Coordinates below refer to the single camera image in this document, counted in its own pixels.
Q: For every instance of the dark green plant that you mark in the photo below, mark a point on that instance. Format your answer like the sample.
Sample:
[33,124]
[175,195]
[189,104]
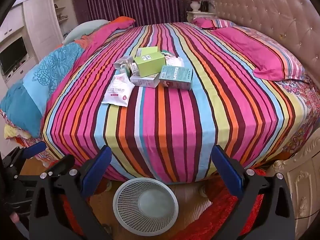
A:
[207,5]

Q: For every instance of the pink orange quilt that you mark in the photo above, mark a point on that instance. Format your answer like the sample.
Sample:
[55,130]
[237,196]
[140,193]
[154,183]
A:
[105,32]

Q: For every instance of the white pouch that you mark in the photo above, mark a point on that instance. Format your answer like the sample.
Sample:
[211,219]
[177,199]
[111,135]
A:
[117,92]

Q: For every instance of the beige tufted headboard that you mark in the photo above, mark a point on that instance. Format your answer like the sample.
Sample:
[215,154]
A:
[262,5]

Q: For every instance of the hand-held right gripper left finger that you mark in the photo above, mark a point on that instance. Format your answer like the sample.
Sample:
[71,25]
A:
[96,173]

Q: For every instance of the white vase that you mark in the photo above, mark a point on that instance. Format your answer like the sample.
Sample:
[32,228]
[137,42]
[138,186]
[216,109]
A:
[195,6]

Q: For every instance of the purple curtain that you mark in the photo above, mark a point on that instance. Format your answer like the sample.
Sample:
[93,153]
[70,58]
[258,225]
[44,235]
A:
[125,0]

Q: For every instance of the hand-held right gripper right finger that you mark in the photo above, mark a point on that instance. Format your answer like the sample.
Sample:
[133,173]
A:
[228,175]

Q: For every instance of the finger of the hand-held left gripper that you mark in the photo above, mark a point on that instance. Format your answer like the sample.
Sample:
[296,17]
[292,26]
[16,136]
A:
[35,149]
[61,163]

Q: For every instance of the white wardrobe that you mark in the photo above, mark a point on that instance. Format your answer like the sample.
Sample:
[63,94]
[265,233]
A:
[37,17]

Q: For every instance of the light green pillow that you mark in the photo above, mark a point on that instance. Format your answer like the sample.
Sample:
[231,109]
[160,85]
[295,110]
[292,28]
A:
[85,28]

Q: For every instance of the red shaggy rug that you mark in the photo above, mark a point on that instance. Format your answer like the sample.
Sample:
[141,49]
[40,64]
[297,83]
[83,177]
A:
[200,220]

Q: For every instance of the teal box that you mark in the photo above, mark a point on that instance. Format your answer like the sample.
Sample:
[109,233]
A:
[175,76]

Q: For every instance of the white carved bed frame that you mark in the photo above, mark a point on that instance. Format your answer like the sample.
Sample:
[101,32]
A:
[302,185]

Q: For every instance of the white green tissue pack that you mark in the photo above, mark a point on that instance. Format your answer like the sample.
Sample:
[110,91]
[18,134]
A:
[167,53]

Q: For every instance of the white mesh waste basket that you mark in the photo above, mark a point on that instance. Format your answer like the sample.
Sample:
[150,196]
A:
[146,205]

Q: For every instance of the paisley patterned bedding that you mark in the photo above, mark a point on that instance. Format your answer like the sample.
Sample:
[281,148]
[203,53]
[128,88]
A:
[300,110]

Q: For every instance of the yellow cloth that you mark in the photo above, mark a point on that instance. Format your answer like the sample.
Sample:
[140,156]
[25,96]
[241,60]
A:
[15,131]

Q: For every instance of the blue patterned quilt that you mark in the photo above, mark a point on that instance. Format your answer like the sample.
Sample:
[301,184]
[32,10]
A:
[37,80]

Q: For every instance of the small white barcode carton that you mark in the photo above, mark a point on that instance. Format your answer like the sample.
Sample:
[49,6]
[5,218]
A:
[134,68]

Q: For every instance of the green box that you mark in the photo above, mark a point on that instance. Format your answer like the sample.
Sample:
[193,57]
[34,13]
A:
[150,63]

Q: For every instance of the small pink pillow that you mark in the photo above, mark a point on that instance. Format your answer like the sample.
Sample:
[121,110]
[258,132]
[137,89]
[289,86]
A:
[207,23]

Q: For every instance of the large pink pillow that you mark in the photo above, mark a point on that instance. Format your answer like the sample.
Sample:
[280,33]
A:
[250,50]

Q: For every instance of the black television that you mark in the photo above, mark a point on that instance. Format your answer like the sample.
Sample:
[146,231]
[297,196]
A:
[12,55]

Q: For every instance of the white box beige tube print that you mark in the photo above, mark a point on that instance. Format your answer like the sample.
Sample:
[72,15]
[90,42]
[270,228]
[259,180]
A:
[145,81]

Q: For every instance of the white nightstand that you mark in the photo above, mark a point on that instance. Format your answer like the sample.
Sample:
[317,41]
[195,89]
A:
[200,16]

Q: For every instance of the small white beige box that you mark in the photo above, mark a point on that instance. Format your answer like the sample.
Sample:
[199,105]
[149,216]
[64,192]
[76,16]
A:
[122,61]

